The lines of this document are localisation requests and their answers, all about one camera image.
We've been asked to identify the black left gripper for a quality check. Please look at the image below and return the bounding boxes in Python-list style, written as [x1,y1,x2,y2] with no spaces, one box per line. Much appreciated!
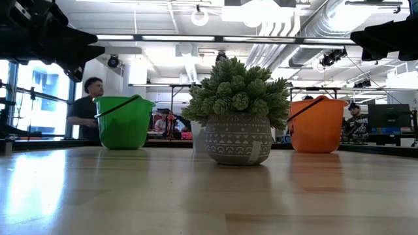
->
[0,25,106,71]

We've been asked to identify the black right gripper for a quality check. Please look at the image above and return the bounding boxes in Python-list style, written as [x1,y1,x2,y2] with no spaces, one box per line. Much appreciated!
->
[349,12,418,62]

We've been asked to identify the window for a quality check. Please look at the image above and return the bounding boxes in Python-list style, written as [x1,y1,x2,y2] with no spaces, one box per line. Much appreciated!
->
[0,60,79,140]

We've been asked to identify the black monitor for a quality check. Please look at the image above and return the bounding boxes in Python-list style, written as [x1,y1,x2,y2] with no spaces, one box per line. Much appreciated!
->
[368,103,412,129]

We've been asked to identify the green plastic bucket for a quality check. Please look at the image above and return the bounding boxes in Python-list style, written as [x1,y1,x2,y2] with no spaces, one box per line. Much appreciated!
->
[92,94,156,151]

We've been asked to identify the overhead light bar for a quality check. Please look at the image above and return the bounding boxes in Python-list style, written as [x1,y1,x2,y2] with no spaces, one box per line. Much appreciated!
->
[96,33,357,46]

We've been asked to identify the orange plastic bucket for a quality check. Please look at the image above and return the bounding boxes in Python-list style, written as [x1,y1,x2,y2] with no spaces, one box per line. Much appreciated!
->
[287,95,349,154]

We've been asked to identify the artificial plant in patterned pot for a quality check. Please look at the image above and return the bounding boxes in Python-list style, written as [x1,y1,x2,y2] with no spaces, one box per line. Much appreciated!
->
[181,57,291,166]

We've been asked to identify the silver ventilation duct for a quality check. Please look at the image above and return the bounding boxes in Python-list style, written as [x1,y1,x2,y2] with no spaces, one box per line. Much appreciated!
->
[289,0,370,69]

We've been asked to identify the black frame table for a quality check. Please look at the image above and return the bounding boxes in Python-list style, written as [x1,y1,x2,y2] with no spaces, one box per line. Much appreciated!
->
[128,83,197,112]

